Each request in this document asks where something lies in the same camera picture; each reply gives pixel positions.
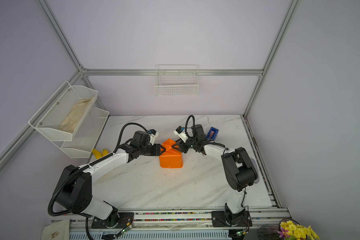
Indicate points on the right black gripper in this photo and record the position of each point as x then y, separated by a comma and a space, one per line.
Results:
182, 146

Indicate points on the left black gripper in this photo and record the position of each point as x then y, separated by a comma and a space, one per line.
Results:
157, 149

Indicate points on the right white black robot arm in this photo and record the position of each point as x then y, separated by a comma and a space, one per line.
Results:
240, 171

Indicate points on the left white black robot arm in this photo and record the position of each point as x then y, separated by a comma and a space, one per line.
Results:
74, 191

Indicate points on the blue tape dispenser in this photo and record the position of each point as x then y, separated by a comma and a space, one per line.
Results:
212, 134

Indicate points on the yellow banana left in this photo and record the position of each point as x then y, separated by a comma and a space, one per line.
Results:
97, 154

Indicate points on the grey round object on table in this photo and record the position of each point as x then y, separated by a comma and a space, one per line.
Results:
256, 169

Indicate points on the beige cloth in basket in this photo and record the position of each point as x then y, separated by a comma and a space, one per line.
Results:
71, 121

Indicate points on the beige cloth bag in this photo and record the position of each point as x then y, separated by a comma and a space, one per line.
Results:
57, 231

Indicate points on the yellow flower bouquet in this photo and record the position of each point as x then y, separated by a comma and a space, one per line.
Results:
289, 230

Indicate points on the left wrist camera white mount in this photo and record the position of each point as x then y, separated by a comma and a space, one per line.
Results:
153, 135

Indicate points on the white wire basket on wall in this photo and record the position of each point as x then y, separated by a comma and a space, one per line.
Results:
176, 80

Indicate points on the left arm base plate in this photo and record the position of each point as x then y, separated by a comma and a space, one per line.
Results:
118, 220

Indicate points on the lower white wire shelf basket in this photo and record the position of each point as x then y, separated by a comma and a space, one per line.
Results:
87, 135

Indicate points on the white wire shelf basket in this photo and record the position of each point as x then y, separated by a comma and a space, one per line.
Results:
48, 118
87, 135

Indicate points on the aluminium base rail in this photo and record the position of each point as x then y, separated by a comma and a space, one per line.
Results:
175, 224

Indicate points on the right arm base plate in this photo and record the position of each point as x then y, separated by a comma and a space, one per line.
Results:
227, 219

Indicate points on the upper white wire shelf basket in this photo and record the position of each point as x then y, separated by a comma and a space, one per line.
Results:
48, 118

